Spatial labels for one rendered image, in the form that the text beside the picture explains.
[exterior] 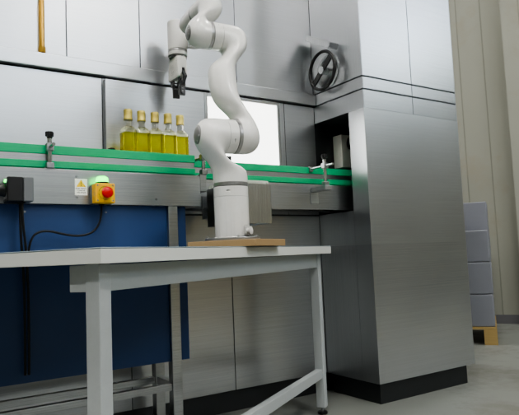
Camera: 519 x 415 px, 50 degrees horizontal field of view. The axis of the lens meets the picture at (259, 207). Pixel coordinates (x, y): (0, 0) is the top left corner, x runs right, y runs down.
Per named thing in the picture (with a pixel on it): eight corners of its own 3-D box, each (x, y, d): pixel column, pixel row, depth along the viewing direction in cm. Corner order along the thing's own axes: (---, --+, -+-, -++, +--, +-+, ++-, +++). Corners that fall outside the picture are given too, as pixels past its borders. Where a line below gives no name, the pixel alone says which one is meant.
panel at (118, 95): (278, 170, 286) (275, 104, 289) (282, 168, 284) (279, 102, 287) (104, 159, 237) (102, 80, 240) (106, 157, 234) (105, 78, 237)
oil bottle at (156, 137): (160, 180, 237) (158, 130, 238) (165, 179, 232) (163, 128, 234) (147, 179, 234) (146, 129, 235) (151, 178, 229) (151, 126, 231)
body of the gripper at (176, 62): (165, 58, 246) (165, 83, 245) (175, 50, 238) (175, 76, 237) (180, 61, 250) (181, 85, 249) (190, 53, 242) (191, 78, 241)
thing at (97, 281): (329, 412, 253) (320, 254, 259) (105, 609, 117) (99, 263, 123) (309, 411, 257) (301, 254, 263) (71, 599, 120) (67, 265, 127)
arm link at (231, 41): (211, 157, 198) (251, 160, 206) (224, 146, 188) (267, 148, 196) (197, 31, 210) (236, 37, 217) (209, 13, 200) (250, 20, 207)
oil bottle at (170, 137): (172, 180, 240) (171, 131, 241) (178, 179, 235) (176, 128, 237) (160, 180, 236) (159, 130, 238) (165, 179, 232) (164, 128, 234)
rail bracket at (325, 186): (315, 204, 273) (313, 158, 275) (338, 200, 259) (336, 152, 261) (308, 203, 270) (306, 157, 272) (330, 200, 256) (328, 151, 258)
